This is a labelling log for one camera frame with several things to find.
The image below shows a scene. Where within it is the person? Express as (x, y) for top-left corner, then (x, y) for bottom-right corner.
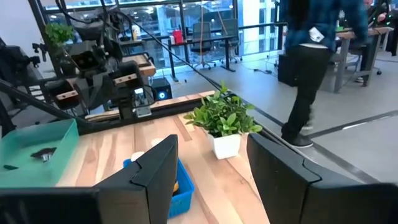
(278, 0), (371, 149)

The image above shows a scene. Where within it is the black computer case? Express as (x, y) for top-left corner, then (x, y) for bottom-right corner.
(277, 54), (299, 87)

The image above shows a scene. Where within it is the computer tower blue light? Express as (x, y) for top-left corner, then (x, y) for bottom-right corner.
(151, 77), (174, 101)

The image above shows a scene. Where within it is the green background plant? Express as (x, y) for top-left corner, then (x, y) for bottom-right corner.
(45, 22), (75, 47)

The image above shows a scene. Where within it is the green plant in white pot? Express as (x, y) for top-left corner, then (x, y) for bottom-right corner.
(183, 81), (264, 161)

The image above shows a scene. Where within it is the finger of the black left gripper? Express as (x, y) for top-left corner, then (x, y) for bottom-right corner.
(111, 60), (146, 121)
(46, 79), (82, 110)

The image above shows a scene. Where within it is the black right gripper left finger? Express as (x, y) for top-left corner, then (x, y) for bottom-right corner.
(0, 134), (179, 224)

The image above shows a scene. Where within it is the silver control box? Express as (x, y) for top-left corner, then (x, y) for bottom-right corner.
(133, 88), (153, 118)

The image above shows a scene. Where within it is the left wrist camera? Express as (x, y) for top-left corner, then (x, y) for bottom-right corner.
(70, 42), (101, 68)

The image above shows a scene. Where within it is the red jug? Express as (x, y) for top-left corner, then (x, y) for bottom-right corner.
(172, 29), (184, 44)

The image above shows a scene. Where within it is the black machine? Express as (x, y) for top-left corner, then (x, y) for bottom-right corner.
(0, 37), (41, 88)

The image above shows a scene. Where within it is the fan paintbrush silver ferrule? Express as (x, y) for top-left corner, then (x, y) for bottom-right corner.
(30, 146), (58, 163)

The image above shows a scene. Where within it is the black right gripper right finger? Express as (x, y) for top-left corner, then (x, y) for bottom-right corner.
(247, 133), (398, 224)

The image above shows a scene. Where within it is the blue slotted plastic basket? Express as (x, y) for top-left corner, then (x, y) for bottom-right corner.
(123, 157), (196, 219)

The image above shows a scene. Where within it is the black office table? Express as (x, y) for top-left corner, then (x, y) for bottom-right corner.
(119, 34), (239, 82)

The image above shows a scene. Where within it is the teal translucent plastic bin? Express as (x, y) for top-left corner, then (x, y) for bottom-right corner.
(0, 118), (80, 189)

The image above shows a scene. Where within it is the grey office chair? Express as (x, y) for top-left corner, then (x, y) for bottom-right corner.
(219, 18), (242, 65)
(190, 21), (217, 70)

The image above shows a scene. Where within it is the wooden top desk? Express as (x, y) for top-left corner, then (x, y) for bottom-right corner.
(334, 26), (395, 94)

